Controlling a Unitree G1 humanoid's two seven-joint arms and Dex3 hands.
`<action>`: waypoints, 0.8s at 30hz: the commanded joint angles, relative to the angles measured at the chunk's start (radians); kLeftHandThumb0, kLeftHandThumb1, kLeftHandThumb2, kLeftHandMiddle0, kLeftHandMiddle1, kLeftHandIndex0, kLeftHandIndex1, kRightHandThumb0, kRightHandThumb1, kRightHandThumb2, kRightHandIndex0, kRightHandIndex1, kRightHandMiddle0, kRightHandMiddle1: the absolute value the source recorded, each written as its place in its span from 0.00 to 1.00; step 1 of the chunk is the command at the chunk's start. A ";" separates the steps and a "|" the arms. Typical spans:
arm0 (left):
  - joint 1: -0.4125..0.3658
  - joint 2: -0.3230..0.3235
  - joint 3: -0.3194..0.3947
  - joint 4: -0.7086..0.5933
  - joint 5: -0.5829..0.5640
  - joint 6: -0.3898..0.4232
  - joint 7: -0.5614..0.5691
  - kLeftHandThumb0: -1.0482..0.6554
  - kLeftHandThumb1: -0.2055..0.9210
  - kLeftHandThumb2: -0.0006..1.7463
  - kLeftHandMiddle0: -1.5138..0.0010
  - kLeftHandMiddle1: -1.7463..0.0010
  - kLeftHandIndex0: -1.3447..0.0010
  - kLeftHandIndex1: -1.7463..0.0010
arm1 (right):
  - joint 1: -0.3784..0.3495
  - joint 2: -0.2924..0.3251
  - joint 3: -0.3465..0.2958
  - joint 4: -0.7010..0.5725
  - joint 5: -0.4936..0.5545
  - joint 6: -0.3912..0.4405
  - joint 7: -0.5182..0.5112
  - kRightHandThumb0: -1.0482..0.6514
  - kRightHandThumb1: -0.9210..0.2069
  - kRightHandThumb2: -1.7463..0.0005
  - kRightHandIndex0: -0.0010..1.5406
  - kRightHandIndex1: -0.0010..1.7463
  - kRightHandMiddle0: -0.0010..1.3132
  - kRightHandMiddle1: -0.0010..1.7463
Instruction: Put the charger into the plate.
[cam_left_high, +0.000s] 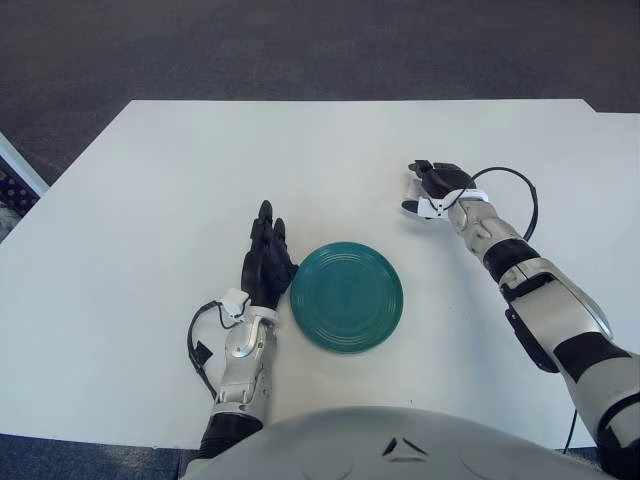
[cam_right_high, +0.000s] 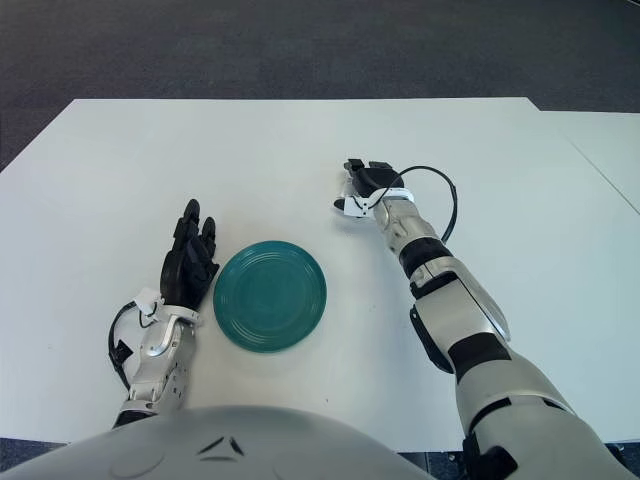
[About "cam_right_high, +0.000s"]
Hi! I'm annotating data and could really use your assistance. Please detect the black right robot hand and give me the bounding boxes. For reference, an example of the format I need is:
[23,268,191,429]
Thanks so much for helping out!
[332,158,405,214]

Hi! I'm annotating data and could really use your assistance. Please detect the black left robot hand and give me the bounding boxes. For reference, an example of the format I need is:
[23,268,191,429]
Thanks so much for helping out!
[159,198,222,310]

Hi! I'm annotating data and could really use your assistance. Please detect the round green plate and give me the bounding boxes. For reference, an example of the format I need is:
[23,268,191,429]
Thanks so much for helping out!
[213,240,328,355]

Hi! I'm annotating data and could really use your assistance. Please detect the white right wrist connector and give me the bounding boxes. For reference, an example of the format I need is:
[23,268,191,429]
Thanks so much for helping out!
[344,195,375,219]

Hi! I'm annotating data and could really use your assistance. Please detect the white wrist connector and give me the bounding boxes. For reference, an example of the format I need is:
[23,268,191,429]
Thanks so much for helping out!
[344,195,375,219]
[134,287,165,316]

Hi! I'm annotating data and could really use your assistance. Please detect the white left wrist connector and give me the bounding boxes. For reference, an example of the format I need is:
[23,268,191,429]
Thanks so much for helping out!
[134,287,165,316]

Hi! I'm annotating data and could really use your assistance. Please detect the grey robot torso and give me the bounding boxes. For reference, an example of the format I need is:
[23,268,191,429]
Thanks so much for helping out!
[0,404,416,480]

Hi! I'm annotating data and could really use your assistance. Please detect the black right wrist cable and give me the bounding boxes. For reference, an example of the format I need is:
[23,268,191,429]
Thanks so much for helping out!
[367,165,460,245]

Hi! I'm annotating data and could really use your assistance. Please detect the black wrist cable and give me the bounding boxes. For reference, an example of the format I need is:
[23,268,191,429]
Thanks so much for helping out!
[108,303,146,391]
[367,165,460,245]

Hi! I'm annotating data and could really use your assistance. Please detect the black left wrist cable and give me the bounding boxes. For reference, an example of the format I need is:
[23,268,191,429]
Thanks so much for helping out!
[108,303,146,391]

